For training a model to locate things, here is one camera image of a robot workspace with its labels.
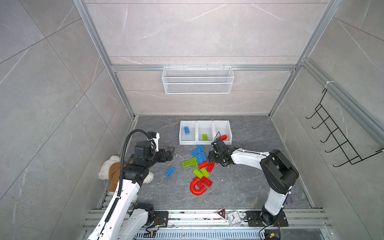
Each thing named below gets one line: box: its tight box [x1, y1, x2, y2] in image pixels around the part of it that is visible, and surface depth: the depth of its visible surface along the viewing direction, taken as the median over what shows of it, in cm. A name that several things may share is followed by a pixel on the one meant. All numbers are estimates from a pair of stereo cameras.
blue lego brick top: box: [196, 144, 205, 152], surface depth 100 cm
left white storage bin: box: [179, 120, 197, 145], surface depth 107 cm
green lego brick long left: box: [181, 157, 199, 168], surface depth 94 cm
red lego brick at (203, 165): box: [198, 161, 209, 169], surface depth 92 cm
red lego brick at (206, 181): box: [201, 176, 213, 188], surface depth 87 cm
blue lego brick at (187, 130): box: [183, 126, 191, 135], surface depth 109 cm
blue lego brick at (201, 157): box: [195, 151, 208, 165], surface depth 97 cm
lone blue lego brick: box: [164, 166, 176, 178], surface depth 90 cm
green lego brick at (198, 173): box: [192, 168, 204, 179], surface depth 90 cm
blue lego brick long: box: [190, 148, 201, 157], surface depth 98 cm
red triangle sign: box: [217, 208, 227, 220], surface depth 76 cm
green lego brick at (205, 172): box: [200, 167, 210, 178], surface depth 90 cm
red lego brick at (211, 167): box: [207, 162, 216, 173], surface depth 92 cm
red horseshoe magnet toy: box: [190, 177, 207, 196], surface depth 85 cm
